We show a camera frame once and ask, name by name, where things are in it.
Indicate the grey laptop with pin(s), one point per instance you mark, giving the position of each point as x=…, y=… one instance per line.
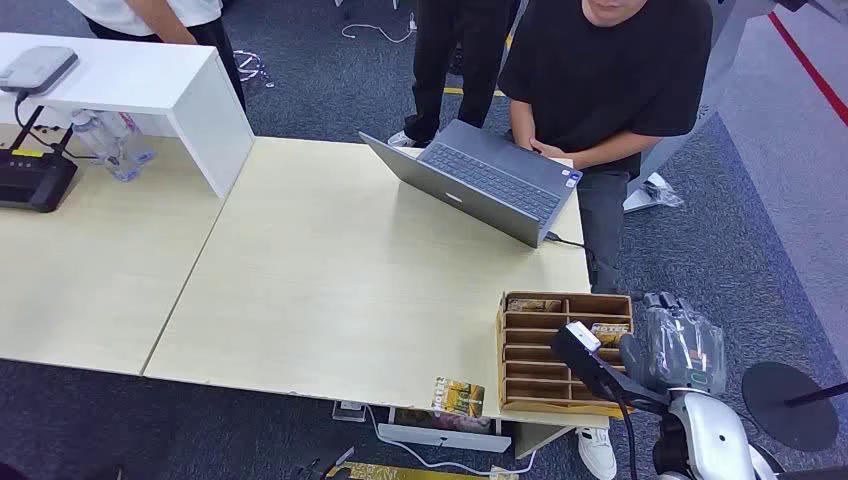
x=490, y=179

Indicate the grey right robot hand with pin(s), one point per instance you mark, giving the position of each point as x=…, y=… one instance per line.
x=676, y=351

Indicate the person in black shirt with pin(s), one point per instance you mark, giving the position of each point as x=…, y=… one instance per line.
x=596, y=73

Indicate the yellow green hotel card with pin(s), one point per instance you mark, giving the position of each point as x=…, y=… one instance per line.
x=458, y=397

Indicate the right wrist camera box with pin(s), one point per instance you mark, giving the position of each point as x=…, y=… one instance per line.
x=583, y=336

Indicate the flat grey device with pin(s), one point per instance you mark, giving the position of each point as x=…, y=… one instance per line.
x=36, y=68

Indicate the clear plastic bag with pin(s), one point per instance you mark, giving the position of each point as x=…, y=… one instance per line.
x=662, y=193

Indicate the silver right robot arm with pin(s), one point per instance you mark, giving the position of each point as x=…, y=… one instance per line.
x=712, y=430

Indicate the black round stand base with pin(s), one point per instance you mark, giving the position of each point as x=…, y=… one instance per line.
x=785, y=411

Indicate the brown card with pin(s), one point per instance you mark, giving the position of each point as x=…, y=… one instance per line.
x=533, y=305

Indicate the white shelf riser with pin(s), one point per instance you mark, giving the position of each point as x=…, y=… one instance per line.
x=146, y=79

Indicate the orange forest hotel card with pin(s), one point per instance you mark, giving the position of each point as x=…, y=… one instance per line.
x=609, y=331

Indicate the person in white shirt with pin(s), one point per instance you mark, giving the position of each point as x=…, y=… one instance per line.
x=166, y=16

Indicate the wooden card organizer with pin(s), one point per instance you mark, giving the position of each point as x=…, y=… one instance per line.
x=533, y=371

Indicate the clear plastic hand wrap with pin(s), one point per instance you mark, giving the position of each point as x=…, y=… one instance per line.
x=702, y=344

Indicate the black router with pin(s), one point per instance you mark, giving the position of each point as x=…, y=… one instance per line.
x=33, y=182

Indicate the clear water bottle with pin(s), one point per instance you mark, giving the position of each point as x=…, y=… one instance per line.
x=132, y=136
x=99, y=142

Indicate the person in black trousers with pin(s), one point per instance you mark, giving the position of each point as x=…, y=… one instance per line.
x=450, y=60

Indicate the white power strip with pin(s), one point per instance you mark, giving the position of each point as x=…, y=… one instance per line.
x=440, y=437

